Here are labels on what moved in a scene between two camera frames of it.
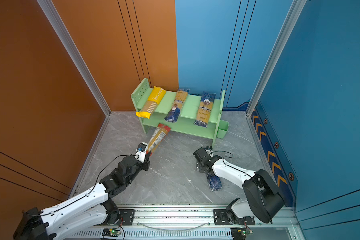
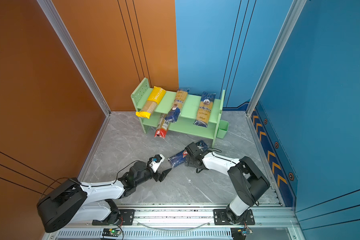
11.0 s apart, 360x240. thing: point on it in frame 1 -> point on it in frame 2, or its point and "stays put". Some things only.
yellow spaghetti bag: (157, 95) stays put
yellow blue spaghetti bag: (174, 112) stays put
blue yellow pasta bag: (206, 102) stays put
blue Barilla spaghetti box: (214, 183) -> (179, 159)
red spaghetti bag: (158, 134) -> (162, 127)
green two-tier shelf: (190, 114) stays put
